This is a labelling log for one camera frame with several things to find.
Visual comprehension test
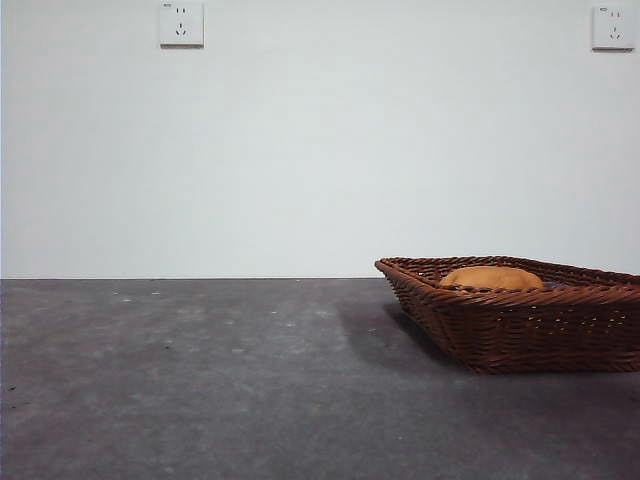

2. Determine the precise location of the brown potato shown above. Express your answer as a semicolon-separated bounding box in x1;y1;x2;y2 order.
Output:
438;265;545;290

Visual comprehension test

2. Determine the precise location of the brown wicker basket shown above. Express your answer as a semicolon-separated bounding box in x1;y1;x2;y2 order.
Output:
373;255;640;375

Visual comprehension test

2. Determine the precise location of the white wall socket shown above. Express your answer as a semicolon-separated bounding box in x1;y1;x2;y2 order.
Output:
591;5;635;53
159;0;205;50

